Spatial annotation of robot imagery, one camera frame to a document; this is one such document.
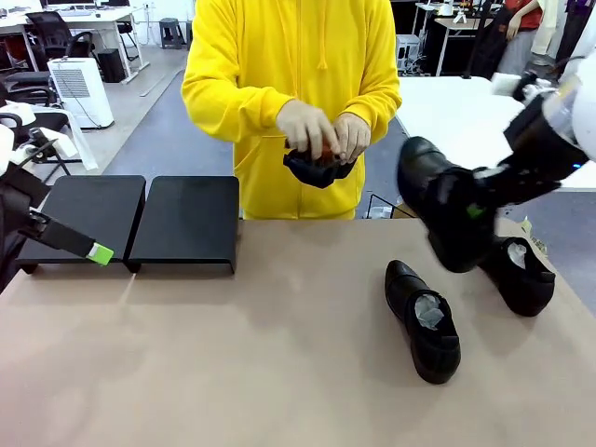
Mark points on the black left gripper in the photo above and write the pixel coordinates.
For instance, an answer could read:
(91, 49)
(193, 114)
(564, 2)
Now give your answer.
(21, 195)

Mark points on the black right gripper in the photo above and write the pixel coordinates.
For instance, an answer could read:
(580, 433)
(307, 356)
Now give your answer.
(540, 149)

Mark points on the black leather shoe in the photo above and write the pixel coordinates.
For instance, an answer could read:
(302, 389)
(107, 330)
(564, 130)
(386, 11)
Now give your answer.
(428, 186)
(526, 293)
(433, 358)

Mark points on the black handheld controller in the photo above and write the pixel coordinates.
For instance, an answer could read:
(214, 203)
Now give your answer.
(312, 174)

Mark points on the person's right forearm yellow sleeve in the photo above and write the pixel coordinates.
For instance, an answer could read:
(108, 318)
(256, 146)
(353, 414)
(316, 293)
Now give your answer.
(223, 107)

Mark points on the person's left forearm yellow sleeve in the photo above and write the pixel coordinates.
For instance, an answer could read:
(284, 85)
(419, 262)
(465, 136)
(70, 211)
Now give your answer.
(379, 102)

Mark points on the black metal shoe stand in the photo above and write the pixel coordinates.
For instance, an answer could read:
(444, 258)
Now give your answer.
(186, 223)
(93, 214)

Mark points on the person's left hand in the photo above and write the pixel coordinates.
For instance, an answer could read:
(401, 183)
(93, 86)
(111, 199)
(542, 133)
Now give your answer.
(356, 137)

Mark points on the person's right hand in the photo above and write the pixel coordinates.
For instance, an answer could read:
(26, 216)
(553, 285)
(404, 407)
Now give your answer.
(305, 125)

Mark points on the grey crumpled stuffing paper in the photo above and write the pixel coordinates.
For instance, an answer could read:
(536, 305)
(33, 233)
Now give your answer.
(428, 312)
(516, 255)

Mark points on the white draped cloth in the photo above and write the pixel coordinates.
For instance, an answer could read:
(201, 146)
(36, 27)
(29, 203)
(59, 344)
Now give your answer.
(77, 139)

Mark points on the white air purifier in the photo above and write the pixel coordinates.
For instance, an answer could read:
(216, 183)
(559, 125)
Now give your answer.
(79, 93)

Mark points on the black hanging garment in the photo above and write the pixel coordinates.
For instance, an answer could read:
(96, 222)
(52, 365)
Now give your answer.
(489, 46)

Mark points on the white computer tower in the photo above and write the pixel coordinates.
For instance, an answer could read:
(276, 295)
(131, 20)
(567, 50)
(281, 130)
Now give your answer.
(407, 53)

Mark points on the black computer tower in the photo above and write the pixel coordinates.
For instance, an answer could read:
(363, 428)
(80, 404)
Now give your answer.
(111, 65)

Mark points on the wooden top desk white legs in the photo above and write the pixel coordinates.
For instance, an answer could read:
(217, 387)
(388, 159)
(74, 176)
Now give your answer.
(465, 22)

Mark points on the mannequin in red top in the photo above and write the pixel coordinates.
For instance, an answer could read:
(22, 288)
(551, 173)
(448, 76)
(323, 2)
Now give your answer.
(528, 18)

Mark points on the cream hanging garment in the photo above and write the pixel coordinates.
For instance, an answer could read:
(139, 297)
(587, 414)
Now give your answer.
(549, 23)

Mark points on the black office chair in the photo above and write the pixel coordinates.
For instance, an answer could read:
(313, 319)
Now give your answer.
(51, 32)

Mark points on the white office desk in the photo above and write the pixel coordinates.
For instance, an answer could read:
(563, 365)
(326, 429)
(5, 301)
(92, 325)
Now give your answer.
(107, 16)

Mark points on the grey plastic stool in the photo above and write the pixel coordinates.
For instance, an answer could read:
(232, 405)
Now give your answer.
(171, 32)

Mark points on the yellow hoodie torso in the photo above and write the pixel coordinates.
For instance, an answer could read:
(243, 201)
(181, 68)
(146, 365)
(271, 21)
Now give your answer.
(288, 56)

